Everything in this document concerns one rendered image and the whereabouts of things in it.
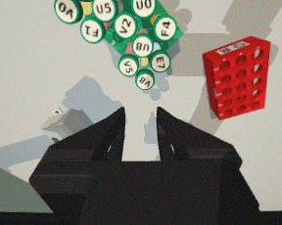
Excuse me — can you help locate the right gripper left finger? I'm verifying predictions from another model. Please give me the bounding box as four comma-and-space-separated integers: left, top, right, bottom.
40, 107, 125, 161

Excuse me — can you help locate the green tube rack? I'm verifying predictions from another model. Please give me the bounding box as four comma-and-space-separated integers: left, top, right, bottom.
104, 0, 183, 55

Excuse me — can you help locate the red block with round holes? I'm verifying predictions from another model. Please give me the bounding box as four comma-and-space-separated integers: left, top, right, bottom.
203, 36, 270, 120

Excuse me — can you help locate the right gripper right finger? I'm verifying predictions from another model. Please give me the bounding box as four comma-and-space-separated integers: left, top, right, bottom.
157, 107, 243, 169

